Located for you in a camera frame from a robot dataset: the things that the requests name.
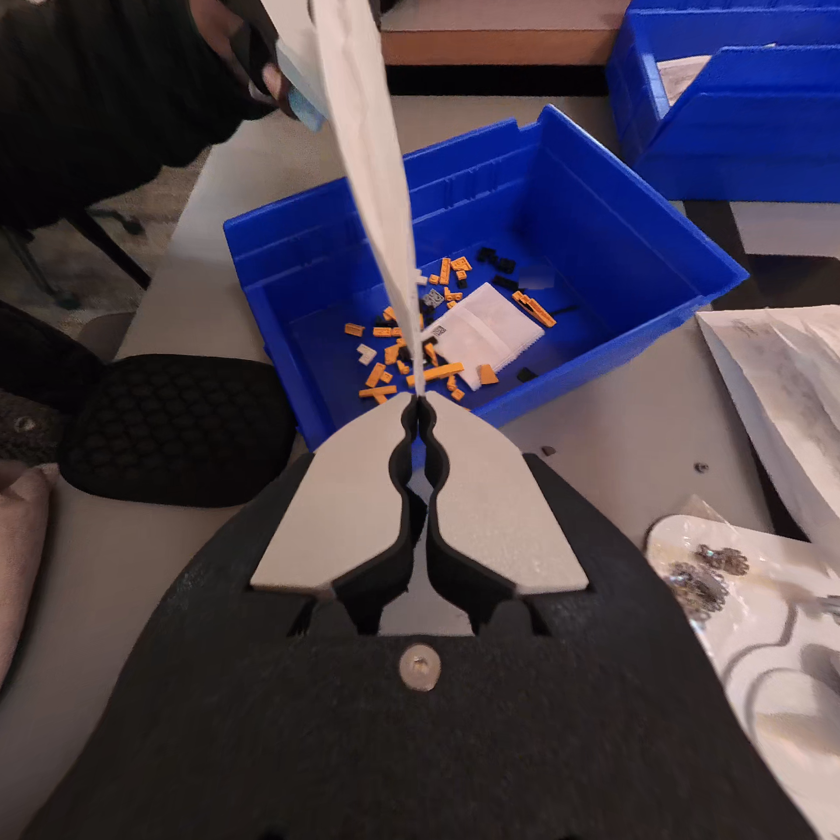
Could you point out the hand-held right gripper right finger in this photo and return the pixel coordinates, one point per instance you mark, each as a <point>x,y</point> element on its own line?
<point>512,525</point>

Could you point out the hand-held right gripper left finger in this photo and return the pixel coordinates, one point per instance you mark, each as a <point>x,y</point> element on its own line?
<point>328,525</point>

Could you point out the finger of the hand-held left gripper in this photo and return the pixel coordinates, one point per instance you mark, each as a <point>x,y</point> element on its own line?
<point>289,19</point>

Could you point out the white paper parts bag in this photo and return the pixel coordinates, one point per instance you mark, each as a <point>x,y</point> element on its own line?
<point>367,131</point>

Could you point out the large blue plastic bin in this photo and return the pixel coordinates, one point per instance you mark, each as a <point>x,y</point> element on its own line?
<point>590,216</point>

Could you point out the blue plastic bin with paper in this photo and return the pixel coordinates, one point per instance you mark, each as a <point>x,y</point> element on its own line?
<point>754,131</point>

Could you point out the person's left forearm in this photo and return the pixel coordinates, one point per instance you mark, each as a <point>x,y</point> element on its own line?
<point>98,98</point>

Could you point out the pile of lego pieces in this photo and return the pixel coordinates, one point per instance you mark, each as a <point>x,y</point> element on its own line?
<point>377,375</point>

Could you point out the person's left hand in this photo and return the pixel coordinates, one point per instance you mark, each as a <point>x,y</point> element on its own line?
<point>216,26</point>

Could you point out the wooden edged office desk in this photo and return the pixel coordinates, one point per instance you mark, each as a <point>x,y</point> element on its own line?
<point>492,46</point>

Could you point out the clear plastic parts bag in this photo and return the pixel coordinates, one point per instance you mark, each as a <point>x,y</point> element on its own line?
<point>709,577</point>

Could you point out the white printed paper bag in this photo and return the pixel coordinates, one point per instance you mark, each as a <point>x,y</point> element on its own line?
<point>814,341</point>
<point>754,394</point>

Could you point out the white rounded board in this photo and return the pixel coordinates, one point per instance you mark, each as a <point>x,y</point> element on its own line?
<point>741,689</point>

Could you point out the person's dark sherpa jacket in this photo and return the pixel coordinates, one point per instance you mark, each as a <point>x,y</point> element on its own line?
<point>26,426</point>

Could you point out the white book stand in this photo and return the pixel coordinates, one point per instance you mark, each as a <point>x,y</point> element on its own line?
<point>827,663</point>

